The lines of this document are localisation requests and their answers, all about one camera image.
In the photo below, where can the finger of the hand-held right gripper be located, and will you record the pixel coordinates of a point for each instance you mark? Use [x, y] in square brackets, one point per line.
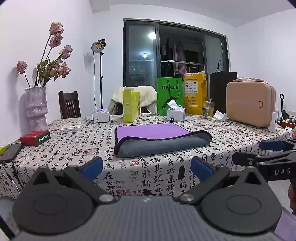
[271, 145]
[247, 160]

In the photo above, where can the dried pink roses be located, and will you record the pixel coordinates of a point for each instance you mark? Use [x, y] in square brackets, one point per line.
[56, 49]

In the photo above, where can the flat white box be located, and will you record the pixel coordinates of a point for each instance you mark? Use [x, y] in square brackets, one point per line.
[70, 128]

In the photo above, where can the hanging clothes on rack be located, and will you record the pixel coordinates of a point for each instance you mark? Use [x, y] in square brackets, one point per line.
[175, 55]

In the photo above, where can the white tube bottle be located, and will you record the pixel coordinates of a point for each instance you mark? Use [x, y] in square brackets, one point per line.
[272, 122]

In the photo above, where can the studio light on stand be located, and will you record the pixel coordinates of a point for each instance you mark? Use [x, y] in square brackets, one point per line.
[98, 46]

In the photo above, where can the cream blanket on chair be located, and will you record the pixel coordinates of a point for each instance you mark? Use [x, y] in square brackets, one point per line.
[148, 96]

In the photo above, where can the white tissue box with tissue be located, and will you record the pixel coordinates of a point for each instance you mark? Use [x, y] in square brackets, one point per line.
[175, 113]

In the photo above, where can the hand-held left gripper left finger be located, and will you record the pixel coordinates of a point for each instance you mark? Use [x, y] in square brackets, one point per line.
[92, 168]

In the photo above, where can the yellow-green carton box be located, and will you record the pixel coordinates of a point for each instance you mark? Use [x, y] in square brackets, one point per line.
[130, 105]

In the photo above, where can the white tissue box purple top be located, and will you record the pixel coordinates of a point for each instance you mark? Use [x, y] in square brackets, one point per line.
[101, 115]

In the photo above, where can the black paper bag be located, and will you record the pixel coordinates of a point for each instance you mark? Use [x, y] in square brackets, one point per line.
[219, 90]

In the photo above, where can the purple and grey towel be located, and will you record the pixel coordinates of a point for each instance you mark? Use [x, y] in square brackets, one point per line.
[152, 133]

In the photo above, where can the black-framed sliding glass door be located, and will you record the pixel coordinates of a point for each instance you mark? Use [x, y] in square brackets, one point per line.
[143, 51]

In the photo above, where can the black smartphone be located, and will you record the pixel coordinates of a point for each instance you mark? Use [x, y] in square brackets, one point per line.
[10, 153]

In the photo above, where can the pink hard-shell suitcase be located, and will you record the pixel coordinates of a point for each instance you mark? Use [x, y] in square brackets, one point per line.
[249, 103]

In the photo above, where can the crumpled white paper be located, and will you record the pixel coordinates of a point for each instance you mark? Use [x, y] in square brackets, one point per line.
[220, 115]

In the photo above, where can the yellow plastic bag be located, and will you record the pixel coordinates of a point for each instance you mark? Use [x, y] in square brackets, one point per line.
[195, 92]

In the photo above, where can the speckled pink ceramic vase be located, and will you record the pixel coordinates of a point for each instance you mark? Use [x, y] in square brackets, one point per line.
[35, 109]

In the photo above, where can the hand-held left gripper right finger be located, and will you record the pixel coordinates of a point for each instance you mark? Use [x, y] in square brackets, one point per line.
[201, 170]

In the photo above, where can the purple cloth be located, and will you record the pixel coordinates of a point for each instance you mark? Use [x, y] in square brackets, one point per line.
[288, 226]

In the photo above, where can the green paper bag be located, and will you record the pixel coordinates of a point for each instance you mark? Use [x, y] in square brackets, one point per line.
[170, 91]

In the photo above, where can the red box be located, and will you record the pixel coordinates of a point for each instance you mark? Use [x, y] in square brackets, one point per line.
[34, 138]

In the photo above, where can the calligraphy print tablecloth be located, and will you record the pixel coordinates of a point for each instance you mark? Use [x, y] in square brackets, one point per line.
[69, 150]

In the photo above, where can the drinking glass with straw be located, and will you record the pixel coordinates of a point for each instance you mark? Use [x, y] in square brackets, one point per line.
[208, 111]

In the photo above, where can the dark wooden chair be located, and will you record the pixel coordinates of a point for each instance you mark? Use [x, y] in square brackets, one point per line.
[69, 105]

